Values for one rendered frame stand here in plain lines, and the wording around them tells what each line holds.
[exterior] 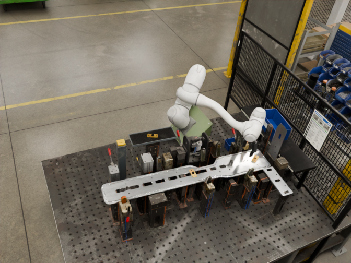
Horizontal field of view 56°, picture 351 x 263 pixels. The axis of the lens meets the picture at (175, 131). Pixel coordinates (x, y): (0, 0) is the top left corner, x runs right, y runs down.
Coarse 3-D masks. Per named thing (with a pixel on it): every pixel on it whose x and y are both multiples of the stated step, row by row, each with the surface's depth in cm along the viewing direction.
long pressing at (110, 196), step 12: (228, 156) 279; (240, 156) 281; (252, 156) 282; (180, 168) 265; (192, 168) 266; (204, 168) 267; (216, 168) 268; (228, 168) 269; (240, 168) 270; (264, 168) 273; (120, 180) 250; (132, 180) 251; (144, 180) 252; (156, 180) 254; (168, 180) 254; (180, 180) 255; (192, 180) 256; (204, 180) 258; (108, 192) 241; (120, 192) 242; (132, 192) 243; (144, 192) 244; (156, 192) 245; (108, 204) 234
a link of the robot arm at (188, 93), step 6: (186, 84) 257; (180, 90) 257; (186, 90) 255; (192, 90) 254; (198, 90) 259; (180, 96) 257; (186, 96) 255; (192, 96) 254; (186, 102) 258; (192, 102) 255
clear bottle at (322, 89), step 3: (324, 81) 262; (321, 84) 266; (324, 84) 264; (318, 87) 268; (321, 87) 265; (324, 87) 264; (318, 90) 268; (321, 90) 266; (324, 90) 266; (318, 93) 269; (321, 93) 267; (321, 96) 269; (315, 99) 273
